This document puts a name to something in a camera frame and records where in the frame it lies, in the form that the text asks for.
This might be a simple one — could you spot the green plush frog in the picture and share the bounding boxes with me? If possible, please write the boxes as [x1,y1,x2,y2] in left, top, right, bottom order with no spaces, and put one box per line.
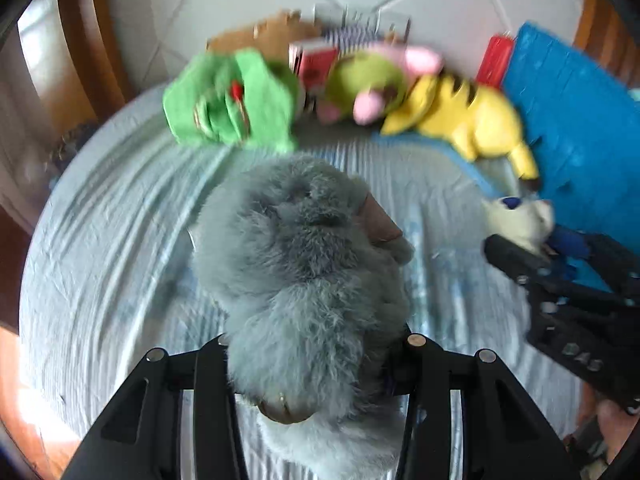
[162,47,306,153]

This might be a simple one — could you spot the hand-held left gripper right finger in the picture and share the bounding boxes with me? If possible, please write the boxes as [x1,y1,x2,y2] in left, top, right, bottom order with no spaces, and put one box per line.
[390,332,583,480]

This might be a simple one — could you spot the dark clutter beside desk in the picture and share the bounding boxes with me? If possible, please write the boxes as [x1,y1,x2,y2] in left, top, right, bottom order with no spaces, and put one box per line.
[47,120,101,176]

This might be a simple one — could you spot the blue plastic crate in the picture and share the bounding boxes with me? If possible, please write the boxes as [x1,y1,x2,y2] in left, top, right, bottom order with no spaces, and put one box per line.
[500,21,640,241]

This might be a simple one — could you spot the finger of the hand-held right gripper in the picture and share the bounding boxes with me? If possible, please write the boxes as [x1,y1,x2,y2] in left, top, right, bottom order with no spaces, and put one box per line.
[545,225,640,301]
[482,234,626,311]

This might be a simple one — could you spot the white plush toy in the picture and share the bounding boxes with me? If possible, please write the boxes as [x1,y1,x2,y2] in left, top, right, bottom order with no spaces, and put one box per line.
[481,195,556,256]

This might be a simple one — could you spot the grey furry plush toy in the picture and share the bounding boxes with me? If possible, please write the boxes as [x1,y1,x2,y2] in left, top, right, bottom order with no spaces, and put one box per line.
[189,154,417,480]

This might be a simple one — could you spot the grey wall socket panel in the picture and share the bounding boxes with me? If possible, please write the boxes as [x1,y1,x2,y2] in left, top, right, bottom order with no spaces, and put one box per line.
[314,2,412,36]

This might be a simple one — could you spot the brown plush bear striped shirt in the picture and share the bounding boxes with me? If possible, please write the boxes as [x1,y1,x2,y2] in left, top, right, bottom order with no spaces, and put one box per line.
[206,9,413,56]

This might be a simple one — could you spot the curved wooden frame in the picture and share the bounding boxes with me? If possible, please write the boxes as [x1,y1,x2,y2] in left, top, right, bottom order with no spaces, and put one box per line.
[15,0,131,126]

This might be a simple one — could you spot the pink plush with green hood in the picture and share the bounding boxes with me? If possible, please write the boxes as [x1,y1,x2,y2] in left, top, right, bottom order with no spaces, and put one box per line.
[317,42,445,126]

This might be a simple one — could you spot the wooden framed glass partition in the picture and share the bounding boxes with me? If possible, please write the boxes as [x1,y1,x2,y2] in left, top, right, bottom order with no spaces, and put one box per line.
[572,0,640,86]

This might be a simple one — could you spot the red plastic container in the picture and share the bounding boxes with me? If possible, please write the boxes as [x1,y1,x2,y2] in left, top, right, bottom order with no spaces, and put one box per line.
[474,34,516,88]

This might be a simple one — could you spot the yellow striped plush toy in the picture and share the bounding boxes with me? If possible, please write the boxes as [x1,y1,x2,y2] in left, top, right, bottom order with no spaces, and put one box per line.
[380,74,542,183]

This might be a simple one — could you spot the red cardboard box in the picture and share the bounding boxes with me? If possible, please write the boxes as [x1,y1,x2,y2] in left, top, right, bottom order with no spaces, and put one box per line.
[290,40,341,93]

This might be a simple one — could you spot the person's right hand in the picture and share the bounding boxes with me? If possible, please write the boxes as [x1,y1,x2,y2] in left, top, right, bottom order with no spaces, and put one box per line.
[595,400,640,463]

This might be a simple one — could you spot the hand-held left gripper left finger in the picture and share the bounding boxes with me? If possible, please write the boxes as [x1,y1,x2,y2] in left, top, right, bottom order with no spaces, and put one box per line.
[60,332,251,480]

